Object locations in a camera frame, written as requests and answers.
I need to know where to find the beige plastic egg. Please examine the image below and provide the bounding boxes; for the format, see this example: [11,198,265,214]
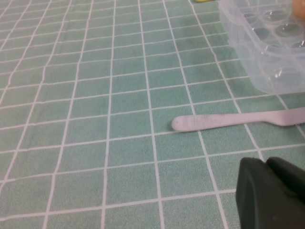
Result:
[292,0,305,19]

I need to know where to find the clear plastic egg box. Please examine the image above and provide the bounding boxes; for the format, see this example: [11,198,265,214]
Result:
[218,0,305,95]

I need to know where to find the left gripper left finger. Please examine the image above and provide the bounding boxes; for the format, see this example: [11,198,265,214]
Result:
[235,157,296,229]

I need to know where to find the green checked tablecloth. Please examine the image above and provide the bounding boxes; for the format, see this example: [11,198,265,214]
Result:
[0,0,305,229]

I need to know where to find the pink plastic spoon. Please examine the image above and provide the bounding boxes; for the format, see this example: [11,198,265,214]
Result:
[171,107,305,132]

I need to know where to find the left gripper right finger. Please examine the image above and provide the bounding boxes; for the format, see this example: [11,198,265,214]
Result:
[266,156,305,229]

